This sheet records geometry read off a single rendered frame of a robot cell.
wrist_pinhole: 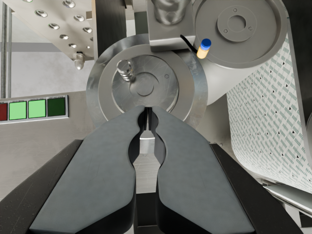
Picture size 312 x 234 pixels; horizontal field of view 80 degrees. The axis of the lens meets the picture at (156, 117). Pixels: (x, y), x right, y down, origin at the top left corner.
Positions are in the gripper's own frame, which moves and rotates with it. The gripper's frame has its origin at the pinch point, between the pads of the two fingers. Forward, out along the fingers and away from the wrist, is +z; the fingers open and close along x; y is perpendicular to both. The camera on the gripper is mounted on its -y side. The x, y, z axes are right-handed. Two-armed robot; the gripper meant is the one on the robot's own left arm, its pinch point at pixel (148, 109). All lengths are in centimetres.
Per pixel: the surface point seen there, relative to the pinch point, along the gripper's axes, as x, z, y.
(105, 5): -7.3, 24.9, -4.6
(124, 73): -2.3, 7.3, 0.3
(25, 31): -137, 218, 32
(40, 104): -32, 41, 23
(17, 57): -157, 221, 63
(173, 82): 2.7, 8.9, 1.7
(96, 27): -7.0, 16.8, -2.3
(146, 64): -0.3, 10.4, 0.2
